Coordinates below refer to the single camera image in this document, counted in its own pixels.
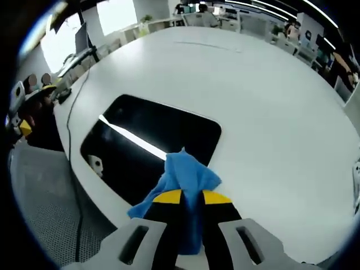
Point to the white low cabinet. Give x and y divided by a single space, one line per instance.
132 33

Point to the blue cleaning cloth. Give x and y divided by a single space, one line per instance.
185 174

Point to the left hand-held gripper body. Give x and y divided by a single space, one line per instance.
17 95

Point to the black rectangular mirror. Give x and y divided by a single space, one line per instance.
168 121

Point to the black table grommet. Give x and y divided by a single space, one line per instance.
64 95

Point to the white object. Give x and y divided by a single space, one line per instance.
356 188

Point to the person's dark clothing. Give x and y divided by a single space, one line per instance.
45 126

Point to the black computer monitor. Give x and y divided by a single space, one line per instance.
81 38

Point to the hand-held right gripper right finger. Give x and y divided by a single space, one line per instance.
222 213

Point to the grey mesh office chair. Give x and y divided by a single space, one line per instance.
42 197

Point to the green potted plant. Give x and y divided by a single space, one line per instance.
146 18

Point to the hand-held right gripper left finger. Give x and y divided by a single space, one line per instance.
166 213

